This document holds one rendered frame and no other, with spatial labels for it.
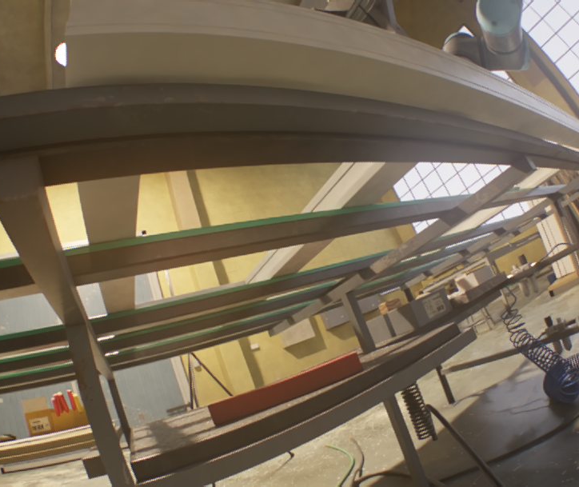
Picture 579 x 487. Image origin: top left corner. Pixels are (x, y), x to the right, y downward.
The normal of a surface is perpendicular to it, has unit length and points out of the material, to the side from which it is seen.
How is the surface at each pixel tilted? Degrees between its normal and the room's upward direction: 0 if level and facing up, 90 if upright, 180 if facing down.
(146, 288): 90
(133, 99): 90
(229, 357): 90
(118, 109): 180
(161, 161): 180
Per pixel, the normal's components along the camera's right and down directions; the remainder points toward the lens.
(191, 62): 0.35, 0.89
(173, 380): 0.41, -0.44
